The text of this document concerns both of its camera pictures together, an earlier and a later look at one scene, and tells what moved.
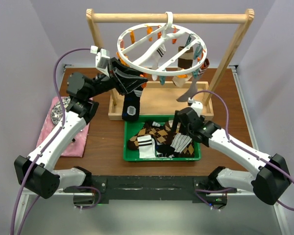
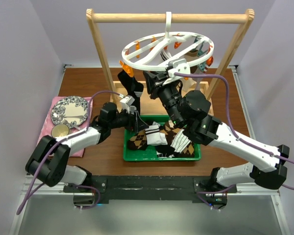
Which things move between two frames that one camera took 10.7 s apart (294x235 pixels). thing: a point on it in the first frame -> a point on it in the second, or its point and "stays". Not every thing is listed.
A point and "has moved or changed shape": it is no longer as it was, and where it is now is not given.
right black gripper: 175,122 -> 154,80
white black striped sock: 181,142 stays
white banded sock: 146,147 -> 153,136
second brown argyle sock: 133,142 stays
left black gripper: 123,82 -> 134,121
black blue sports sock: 131,106 has moved or changed shape
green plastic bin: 132,127 stays
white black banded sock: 159,54 -> 165,55
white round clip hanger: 154,50 has moved or changed shape
